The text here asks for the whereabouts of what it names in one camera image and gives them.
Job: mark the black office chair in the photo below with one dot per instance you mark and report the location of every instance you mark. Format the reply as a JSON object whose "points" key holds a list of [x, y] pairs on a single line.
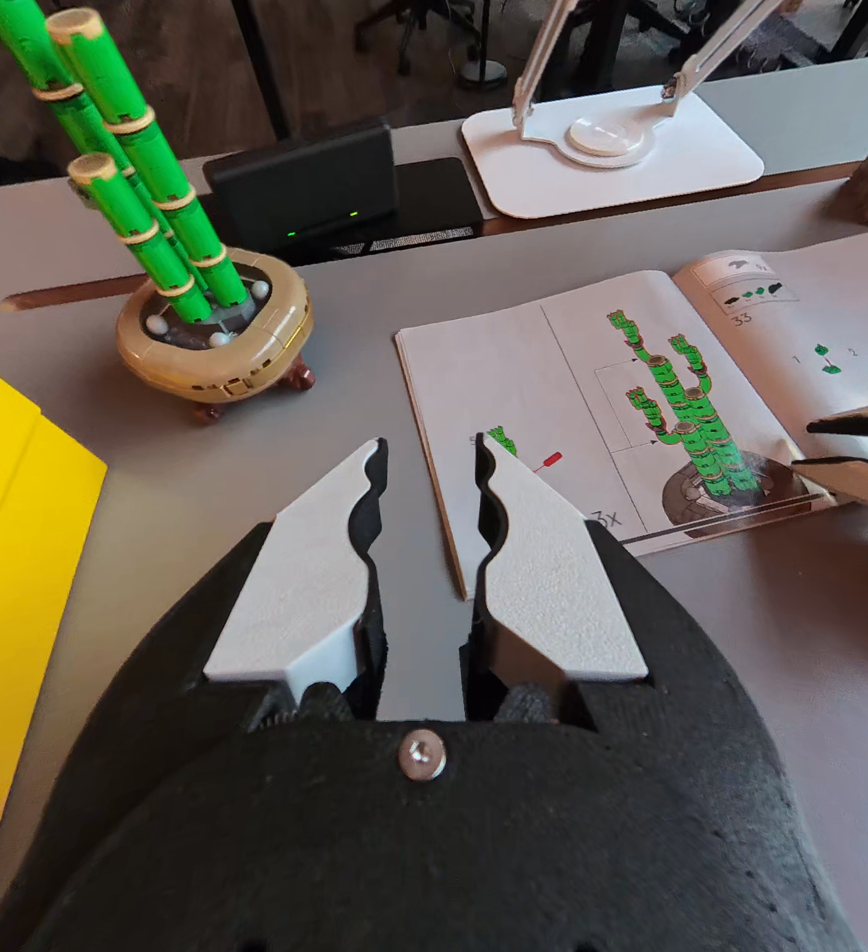
{"points": [[482, 74]]}

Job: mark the white document stand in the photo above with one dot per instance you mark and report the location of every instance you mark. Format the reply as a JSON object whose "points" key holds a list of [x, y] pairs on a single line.
{"points": [[664, 171]]}

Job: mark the lego instruction booklet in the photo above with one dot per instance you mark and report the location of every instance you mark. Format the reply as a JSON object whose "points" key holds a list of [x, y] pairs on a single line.
{"points": [[493, 372]]}

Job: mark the lego bamboo model in pot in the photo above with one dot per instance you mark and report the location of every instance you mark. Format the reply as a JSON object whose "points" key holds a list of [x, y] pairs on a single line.
{"points": [[211, 364]]}

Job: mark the black flat pad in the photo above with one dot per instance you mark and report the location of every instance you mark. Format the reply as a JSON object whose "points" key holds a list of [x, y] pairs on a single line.
{"points": [[438, 193]]}

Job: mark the yellow plastic bin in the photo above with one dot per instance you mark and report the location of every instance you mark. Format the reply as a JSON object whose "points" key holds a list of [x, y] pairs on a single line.
{"points": [[10, 520]]}

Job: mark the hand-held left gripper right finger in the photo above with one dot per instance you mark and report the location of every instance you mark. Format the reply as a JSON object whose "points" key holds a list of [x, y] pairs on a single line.
{"points": [[553, 595]]}

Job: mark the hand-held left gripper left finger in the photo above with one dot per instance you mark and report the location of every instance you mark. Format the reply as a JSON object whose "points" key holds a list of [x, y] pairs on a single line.
{"points": [[292, 595]]}

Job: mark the black box device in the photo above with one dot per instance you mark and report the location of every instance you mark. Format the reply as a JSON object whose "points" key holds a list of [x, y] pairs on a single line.
{"points": [[300, 178]]}

